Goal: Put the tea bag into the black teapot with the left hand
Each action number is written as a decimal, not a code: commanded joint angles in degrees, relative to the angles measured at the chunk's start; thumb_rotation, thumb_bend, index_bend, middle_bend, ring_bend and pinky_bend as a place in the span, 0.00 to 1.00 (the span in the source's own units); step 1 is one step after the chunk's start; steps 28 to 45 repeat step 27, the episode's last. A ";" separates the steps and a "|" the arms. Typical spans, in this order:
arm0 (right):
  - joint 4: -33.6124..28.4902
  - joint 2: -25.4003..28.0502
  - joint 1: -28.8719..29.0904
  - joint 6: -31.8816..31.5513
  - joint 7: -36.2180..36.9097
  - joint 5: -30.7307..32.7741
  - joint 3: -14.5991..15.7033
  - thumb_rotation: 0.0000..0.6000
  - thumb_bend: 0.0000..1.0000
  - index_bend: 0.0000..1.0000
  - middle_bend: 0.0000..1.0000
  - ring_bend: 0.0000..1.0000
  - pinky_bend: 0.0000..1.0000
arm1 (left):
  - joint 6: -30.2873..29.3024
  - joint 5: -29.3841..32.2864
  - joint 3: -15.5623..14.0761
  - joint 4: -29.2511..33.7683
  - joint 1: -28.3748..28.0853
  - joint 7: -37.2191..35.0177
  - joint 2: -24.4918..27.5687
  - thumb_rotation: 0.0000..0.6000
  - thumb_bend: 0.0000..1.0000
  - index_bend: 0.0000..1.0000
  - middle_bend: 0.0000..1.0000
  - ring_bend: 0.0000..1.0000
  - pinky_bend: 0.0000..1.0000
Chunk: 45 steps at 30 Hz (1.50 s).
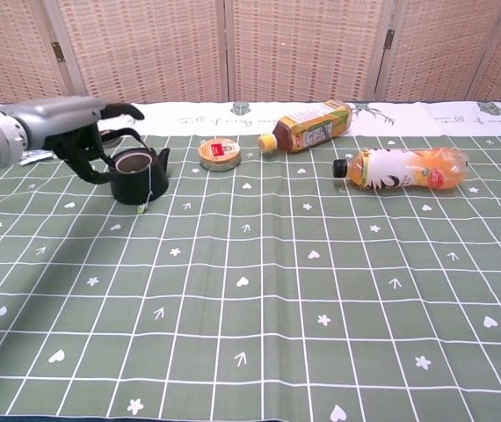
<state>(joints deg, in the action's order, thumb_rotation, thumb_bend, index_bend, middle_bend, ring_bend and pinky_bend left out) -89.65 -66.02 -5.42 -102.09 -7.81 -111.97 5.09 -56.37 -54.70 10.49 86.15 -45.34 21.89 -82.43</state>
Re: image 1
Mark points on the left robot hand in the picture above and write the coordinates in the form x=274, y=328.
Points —
x=57, y=121

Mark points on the tea bottle yellow cap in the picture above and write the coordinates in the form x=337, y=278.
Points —
x=312, y=129

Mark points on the white blue toothpaste tube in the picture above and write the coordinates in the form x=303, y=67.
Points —
x=35, y=156

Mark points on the brass screen hinge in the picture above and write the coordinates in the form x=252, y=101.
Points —
x=389, y=38
x=58, y=52

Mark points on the round tin orange label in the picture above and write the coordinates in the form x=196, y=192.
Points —
x=220, y=154

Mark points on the woven folding screen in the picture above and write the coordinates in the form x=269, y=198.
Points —
x=294, y=48

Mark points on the green checked tablecloth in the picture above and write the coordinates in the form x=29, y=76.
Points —
x=321, y=285

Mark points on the orange juice bottle black cap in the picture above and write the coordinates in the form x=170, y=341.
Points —
x=400, y=169

